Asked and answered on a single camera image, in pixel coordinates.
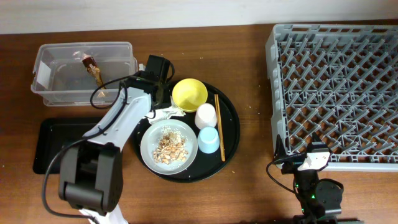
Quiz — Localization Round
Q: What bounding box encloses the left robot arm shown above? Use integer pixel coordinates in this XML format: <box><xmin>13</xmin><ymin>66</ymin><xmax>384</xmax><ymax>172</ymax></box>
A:
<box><xmin>58</xmin><ymin>55</ymin><xmax>175</xmax><ymax>223</ymax></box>

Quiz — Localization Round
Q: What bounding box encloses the gold brown snack wrapper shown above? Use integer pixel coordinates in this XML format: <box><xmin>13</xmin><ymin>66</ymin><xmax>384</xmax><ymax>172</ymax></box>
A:
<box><xmin>82</xmin><ymin>54</ymin><xmax>105</xmax><ymax>89</ymax></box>

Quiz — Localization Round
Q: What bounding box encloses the wooden chopstick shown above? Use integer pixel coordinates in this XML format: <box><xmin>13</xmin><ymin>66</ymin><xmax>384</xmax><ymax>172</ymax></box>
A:
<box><xmin>214</xmin><ymin>94</ymin><xmax>224</xmax><ymax>162</ymax></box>
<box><xmin>216</xmin><ymin>94</ymin><xmax>226</xmax><ymax>162</ymax></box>

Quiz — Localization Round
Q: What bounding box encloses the white napkin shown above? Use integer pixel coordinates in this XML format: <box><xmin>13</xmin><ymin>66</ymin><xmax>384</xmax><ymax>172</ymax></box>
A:
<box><xmin>144</xmin><ymin>97</ymin><xmax>186</xmax><ymax>124</ymax></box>

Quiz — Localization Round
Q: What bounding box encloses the round black serving tray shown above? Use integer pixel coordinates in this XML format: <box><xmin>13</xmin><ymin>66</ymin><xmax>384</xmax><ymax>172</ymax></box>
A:
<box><xmin>129</xmin><ymin>82</ymin><xmax>240</xmax><ymax>183</ymax></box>

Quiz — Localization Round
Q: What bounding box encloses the yellow bowl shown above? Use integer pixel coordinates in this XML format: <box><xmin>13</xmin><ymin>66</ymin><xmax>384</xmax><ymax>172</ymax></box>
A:
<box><xmin>172</xmin><ymin>78</ymin><xmax>208</xmax><ymax>113</ymax></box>

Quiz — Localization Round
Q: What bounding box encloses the grey plate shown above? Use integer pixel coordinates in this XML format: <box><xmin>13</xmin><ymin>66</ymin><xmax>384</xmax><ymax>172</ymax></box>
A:
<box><xmin>141</xmin><ymin>119</ymin><xmax>198</xmax><ymax>175</ymax></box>

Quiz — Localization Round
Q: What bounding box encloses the food scraps pile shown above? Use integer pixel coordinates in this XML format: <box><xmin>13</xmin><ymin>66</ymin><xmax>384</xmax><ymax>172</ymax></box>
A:
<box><xmin>152</xmin><ymin>126</ymin><xmax>188</xmax><ymax>165</ymax></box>

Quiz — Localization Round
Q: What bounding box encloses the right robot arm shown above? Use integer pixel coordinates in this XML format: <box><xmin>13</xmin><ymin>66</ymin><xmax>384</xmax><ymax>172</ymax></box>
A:
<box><xmin>271</xmin><ymin>133</ymin><xmax>344</xmax><ymax>224</ymax></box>

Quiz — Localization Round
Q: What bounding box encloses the light blue cup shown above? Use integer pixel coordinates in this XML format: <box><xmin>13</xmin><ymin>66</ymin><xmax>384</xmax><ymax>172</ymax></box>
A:
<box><xmin>197</xmin><ymin>127</ymin><xmax>220</xmax><ymax>154</ymax></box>

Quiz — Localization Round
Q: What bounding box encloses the black rectangular tray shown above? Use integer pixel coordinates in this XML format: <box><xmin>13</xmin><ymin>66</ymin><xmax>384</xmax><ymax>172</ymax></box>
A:
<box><xmin>32</xmin><ymin>117</ymin><xmax>101</xmax><ymax>174</ymax></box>

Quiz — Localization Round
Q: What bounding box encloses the grey dishwasher rack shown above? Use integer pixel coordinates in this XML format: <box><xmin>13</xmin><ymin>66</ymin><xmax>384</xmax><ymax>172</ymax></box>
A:
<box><xmin>265</xmin><ymin>24</ymin><xmax>397</xmax><ymax>172</ymax></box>

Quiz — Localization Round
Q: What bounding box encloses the clear plastic waste bin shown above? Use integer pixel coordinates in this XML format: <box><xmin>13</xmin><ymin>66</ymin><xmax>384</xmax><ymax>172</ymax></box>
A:
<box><xmin>31</xmin><ymin>42</ymin><xmax>137</xmax><ymax>106</ymax></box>

